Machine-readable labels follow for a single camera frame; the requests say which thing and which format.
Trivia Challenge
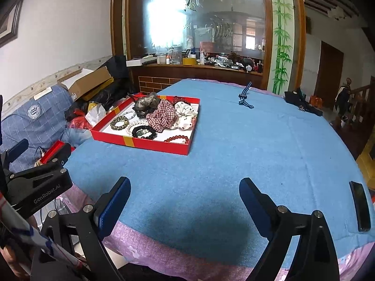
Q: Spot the flat white box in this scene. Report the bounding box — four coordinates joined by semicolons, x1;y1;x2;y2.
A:
126;58;158;67

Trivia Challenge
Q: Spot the wooden glass partition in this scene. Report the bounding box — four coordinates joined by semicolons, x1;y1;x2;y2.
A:
110;0;307;95

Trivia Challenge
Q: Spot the dark sheer scrunchie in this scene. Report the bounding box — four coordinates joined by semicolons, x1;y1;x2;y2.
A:
134;92;161;117

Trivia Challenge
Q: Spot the red jewelry box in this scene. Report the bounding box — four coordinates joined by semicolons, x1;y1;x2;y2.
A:
90;94;201;156

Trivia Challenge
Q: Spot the red plaid scrunchie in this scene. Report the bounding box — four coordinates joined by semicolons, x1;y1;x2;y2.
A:
146;99;177;133

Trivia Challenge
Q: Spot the blue blanket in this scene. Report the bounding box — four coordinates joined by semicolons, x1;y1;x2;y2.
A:
62;78;369;270

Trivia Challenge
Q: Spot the person's left forearm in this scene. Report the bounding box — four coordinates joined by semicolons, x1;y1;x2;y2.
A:
0;192;86;273

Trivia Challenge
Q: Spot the blue plaid cloth with emblem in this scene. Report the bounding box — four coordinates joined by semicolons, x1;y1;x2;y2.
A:
0;86;91;172

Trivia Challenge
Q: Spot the wooden picture frame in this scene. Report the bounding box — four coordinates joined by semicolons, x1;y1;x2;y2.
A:
0;0;24;48

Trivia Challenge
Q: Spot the black smartphone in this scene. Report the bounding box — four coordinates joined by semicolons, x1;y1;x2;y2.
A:
349;181;371;232

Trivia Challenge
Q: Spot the black plastic bag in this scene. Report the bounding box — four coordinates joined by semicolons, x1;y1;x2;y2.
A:
72;55;139;110

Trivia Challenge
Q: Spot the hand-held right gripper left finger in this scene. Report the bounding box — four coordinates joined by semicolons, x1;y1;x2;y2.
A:
31;176;131;281

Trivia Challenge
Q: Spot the red plastic bag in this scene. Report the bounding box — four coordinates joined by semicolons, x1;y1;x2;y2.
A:
67;108;95;131

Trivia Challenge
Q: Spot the pink bed sheet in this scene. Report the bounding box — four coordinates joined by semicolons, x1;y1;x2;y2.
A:
56;181;375;281

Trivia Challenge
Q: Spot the white dotted scrunchie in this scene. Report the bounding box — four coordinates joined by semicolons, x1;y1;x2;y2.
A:
169;100;199;131

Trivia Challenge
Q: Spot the green bamboo wall decal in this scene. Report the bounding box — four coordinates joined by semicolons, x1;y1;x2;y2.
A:
272;0;294;95

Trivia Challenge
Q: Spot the pale jade bead bracelet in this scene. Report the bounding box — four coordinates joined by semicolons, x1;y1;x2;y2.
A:
118;109;137;121

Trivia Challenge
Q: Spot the wooden counter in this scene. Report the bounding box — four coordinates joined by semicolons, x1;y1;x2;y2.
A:
128;62;264;95

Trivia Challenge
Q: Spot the wooden stair railing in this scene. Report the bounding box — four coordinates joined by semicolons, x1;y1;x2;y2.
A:
330;75;375;160

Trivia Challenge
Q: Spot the white pearl bracelet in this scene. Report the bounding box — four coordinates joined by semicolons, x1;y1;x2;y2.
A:
126;119;149;134

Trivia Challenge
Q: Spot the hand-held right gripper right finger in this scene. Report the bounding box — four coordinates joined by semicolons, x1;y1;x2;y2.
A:
239;177;340;281

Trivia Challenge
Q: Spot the brown wooden door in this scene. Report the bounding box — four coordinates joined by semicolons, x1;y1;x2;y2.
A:
314;41;344;112

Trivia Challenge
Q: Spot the black bead bracelet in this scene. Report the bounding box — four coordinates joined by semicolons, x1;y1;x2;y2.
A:
131;125;158;141

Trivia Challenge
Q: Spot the red box lid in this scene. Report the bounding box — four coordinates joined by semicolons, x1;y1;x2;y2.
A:
39;140;73;165

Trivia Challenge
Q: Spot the cardboard box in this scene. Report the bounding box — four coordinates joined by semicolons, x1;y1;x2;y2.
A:
56;65;114;100

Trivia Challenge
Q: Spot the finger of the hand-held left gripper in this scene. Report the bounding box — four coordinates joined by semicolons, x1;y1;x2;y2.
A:
0;139;30;179
9;143;73;182

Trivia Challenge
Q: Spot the clear glass jar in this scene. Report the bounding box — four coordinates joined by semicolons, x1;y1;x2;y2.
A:
169;45;183;65

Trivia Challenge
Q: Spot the dark hanging jacket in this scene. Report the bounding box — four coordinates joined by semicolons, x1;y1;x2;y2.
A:
335;84;354;121

